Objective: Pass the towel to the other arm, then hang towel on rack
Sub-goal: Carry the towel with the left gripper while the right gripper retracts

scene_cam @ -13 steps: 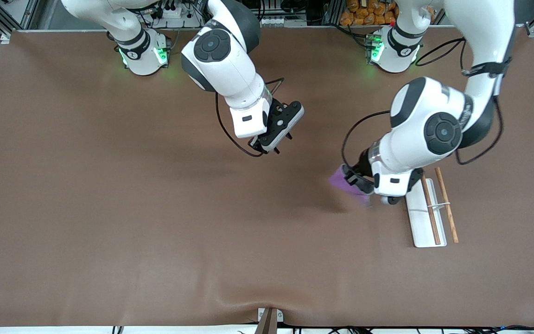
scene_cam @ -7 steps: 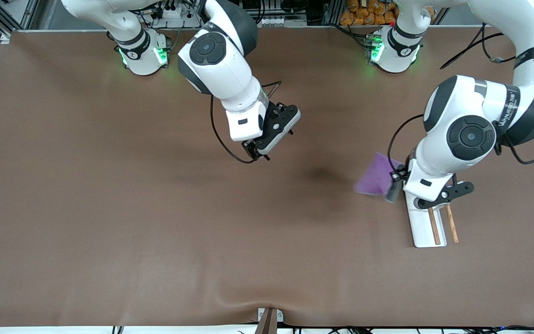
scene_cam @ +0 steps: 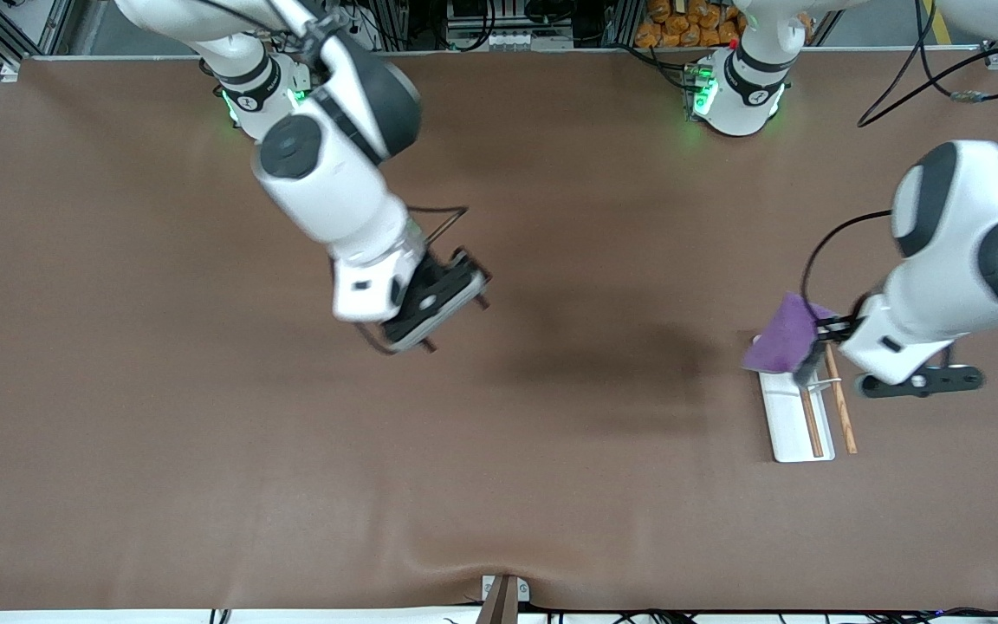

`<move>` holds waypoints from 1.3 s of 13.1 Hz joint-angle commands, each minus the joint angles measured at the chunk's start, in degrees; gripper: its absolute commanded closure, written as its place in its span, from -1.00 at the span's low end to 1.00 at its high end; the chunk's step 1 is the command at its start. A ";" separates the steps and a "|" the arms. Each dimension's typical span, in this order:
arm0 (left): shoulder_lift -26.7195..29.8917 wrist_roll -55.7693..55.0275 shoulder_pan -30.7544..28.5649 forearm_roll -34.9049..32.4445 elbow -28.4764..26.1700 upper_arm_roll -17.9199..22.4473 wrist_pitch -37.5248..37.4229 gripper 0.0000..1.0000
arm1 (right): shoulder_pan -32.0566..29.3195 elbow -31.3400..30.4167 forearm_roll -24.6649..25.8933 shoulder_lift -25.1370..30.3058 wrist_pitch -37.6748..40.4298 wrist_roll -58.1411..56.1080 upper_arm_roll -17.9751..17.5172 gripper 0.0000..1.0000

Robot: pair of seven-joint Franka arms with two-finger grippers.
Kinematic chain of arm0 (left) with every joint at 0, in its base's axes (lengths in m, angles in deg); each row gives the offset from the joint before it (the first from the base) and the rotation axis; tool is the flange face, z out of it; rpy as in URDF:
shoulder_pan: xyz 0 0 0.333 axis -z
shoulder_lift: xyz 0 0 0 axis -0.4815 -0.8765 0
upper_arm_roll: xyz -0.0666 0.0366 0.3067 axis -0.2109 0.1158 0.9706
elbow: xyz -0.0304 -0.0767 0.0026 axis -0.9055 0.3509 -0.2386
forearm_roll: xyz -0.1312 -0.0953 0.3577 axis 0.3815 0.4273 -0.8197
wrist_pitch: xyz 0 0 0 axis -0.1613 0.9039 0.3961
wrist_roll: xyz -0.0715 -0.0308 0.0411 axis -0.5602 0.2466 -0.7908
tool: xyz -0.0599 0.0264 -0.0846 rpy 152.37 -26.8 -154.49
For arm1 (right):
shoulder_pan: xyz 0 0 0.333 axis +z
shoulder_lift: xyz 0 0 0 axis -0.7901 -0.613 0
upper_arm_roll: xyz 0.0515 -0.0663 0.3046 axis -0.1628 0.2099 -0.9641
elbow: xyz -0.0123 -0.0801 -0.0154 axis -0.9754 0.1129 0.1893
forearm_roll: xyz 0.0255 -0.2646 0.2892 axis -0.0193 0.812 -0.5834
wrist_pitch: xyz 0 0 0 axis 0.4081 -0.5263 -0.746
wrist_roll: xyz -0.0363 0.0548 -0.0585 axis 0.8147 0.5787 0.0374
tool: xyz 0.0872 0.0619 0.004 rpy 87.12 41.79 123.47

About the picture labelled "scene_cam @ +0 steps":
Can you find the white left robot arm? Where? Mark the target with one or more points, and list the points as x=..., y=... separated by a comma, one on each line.
x=967, y=251

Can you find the brown table mat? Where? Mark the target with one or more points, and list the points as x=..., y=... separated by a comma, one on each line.
x=204, y=433

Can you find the white rack with wooden bars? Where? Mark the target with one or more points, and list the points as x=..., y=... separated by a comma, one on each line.
x=789, y=425

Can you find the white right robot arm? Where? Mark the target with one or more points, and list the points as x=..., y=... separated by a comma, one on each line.
x=326, y=191

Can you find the grey bracket with brown post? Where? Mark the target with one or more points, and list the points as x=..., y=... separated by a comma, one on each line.
x=503, y=598

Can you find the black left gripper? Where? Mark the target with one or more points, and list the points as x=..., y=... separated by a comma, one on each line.
x=832, y=328

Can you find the pile of orange items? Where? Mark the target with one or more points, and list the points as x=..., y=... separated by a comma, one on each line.
x=681, y=26

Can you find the purple and grey towel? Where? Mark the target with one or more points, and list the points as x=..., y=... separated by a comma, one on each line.
x=780, y=342

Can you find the white terminal block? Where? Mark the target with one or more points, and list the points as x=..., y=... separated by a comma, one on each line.
x=525, y=40

